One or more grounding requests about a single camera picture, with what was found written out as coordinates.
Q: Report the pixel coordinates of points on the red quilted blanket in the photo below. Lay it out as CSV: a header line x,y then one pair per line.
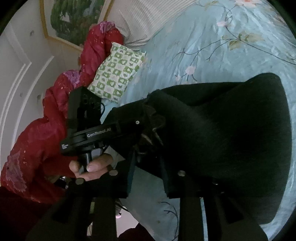
x,y
36,155

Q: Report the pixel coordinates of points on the white striped bed sheet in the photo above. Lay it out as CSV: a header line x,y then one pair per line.
x,y
139,21

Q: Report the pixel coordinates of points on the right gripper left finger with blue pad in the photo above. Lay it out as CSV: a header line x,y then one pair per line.
x,y
95,202

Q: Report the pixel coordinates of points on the person left hand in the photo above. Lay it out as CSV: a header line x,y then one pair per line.
x,y
95,169

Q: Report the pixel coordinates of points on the green white patterned pillow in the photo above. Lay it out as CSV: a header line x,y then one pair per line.
x,y
116,72

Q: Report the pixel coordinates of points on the light blue floral quilt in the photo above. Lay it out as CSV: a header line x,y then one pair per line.
x,y
213,41

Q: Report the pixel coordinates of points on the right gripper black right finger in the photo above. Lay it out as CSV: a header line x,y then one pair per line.
x,y
199,211

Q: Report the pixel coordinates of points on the gold framed landscape painting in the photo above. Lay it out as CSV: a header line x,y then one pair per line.
x,y
68,22

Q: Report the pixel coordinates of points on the black pants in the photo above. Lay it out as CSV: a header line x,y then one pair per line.
x,y
238,133

